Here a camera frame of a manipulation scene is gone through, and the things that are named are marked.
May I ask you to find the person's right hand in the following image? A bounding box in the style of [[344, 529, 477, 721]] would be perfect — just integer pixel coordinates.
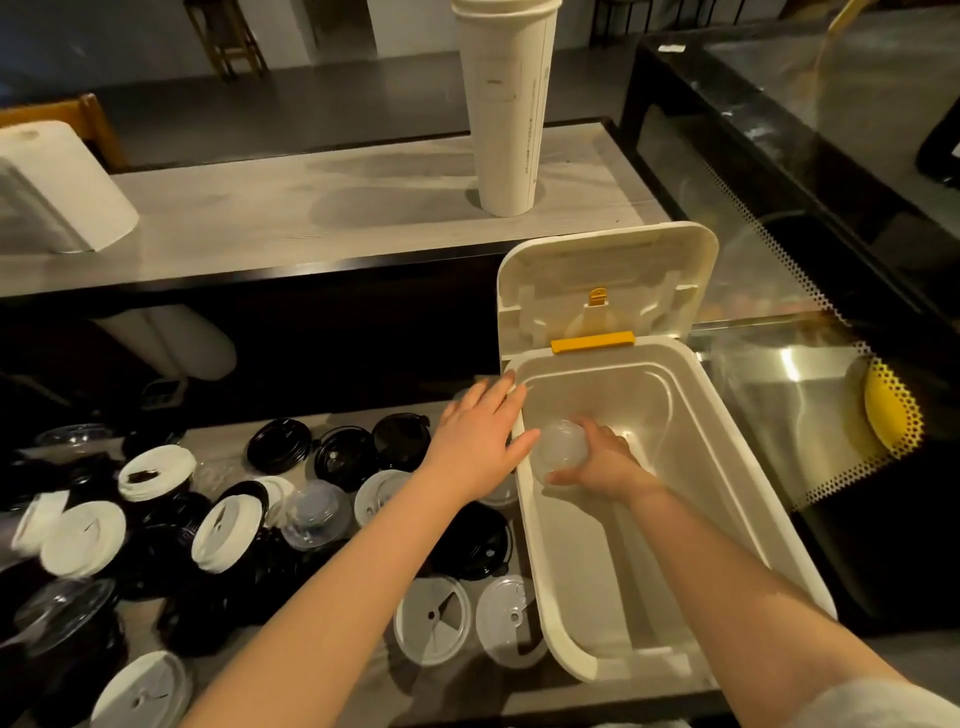
[[545, 417, 661, 505]]

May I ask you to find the person's left hand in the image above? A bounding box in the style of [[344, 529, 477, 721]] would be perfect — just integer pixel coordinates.
[[418, 371, 541, 504]]

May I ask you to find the stack of clear lids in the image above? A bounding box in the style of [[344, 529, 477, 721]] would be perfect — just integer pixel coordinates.
[[530, 418, 592, 485]]

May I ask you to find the pile of cup lids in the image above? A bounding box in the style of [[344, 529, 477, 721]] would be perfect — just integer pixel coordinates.
[[0, 410, 553, 728]]

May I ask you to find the white plastic storage bin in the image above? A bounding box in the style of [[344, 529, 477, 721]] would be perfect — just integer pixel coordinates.
[[496, 221, 838, 684]]

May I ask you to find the person's right forearm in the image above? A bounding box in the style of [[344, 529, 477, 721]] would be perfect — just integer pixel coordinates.
[[626, 479, 913, 728]]

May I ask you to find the person's left forearm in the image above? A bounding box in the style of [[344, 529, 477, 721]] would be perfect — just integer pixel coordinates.
[[179, 472, 489, 728]]

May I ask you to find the tall white paper cup stack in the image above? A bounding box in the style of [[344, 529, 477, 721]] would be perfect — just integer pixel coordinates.
[[451, 0, 564, 219]]

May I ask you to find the person's white shirt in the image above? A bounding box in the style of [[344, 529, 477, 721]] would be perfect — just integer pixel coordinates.
[[794, 678, 960, 728]]

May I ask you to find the grey wooden table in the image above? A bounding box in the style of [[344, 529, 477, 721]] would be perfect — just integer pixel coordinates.
[[0, 397, 729, 728]]

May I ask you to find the yellow fruit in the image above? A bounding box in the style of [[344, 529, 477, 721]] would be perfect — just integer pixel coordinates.
[[862, 358, 913, 454]]

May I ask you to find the grey bar counter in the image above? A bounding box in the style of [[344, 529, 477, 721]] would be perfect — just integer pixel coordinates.
[[0, 119, 673, 301]]

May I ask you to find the small digital timer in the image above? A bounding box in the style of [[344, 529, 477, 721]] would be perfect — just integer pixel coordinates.
[[138, 377, 189, 412]]

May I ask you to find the white paper towel roll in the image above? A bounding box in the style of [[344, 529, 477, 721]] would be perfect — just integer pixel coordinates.
[[0, 119, 141, 255]]

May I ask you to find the wooden chair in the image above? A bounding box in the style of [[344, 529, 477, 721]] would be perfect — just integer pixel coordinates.
[[0, 92, 129, 172]]

